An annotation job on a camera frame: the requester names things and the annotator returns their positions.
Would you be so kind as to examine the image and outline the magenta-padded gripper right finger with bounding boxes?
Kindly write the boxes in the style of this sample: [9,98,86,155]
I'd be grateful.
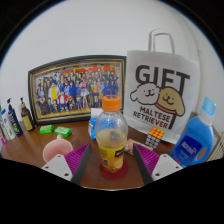
[132,143,183,185]

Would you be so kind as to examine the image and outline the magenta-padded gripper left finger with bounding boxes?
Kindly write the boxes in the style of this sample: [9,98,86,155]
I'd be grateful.
[41,143,92,185]

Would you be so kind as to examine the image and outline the orange juice bottle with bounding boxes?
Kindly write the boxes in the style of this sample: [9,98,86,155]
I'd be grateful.
[94,94,129,174]

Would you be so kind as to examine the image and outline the small snack packet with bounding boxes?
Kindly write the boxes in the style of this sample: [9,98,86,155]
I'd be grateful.
[124,138,151,157]

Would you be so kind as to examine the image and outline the pink mug with yellow print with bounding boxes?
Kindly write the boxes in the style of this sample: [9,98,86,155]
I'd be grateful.
[42,134,74,164]

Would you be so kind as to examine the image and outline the puzzle cube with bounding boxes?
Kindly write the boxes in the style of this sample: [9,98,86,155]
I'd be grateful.
[144,127,166,150]

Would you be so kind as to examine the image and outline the blue tissue pack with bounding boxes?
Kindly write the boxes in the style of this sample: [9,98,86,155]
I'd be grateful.
[87,108,111,141]

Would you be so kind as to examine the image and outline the flat round red coaster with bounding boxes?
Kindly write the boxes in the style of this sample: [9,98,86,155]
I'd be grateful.
[98,161,130,181]

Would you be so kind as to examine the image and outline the blue detergent bottle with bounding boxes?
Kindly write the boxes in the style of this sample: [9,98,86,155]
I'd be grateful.
[169,96,217,168]

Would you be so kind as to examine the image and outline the white gift bag with dogs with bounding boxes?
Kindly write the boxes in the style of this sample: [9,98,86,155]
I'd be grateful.
[122,28,201,145]

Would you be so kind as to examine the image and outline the framed group picture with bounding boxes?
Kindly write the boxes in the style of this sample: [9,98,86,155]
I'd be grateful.
[27,54,128,126]

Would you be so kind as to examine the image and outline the white radiator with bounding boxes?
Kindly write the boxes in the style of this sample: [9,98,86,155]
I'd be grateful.
[208,131,224,161]

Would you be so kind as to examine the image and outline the dark blue pump bottle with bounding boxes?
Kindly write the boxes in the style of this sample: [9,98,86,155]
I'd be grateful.
[6,97,24,137]

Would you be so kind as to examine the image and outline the white shampoo bottle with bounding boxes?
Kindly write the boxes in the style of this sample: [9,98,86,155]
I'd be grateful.
[0,108,16,141]

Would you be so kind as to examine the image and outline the tall green and white box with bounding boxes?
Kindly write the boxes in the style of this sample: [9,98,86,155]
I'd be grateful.
[0,105,8,143]

